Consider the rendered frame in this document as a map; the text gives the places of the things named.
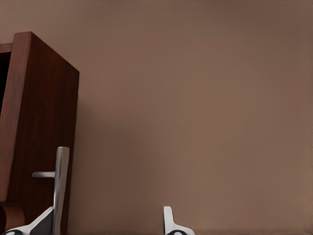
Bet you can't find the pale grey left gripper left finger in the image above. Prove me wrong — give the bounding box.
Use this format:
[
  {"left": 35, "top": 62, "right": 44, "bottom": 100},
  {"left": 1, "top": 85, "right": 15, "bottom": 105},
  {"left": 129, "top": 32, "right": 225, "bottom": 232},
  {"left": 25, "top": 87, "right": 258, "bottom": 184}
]
[{"left": 3, "top": 206, "right": 54, "bottom": 235}]

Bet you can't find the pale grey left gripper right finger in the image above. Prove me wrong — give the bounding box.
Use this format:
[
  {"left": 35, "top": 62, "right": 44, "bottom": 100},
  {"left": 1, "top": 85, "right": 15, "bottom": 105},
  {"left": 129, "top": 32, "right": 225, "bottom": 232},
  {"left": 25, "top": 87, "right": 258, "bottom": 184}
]
[{"left": 163, "top": 206, "right": 196, "bottom": 235}]

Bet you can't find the dark brown wooden cabinet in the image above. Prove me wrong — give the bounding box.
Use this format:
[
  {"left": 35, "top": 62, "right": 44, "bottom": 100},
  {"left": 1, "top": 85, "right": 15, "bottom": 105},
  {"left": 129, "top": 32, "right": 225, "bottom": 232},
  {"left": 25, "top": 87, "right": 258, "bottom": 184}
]
[{"left": 0, "top": 43, "right": 26, "bottom": 233}]

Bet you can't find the dark brown wooden cabinet door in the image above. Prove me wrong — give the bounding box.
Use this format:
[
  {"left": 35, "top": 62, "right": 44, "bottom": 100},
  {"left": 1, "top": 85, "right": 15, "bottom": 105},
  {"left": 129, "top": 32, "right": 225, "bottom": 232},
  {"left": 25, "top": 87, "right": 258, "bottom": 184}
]
[{"left": 0, "top": 31, "right": 80, "bottom": 235}]

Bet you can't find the silver bar door handle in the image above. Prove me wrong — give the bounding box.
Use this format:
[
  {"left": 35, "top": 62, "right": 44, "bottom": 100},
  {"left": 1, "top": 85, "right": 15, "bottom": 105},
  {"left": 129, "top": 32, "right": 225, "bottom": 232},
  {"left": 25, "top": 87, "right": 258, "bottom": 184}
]
[{"left": 31, "top": 146, "right": 70, "bottom": 235}]

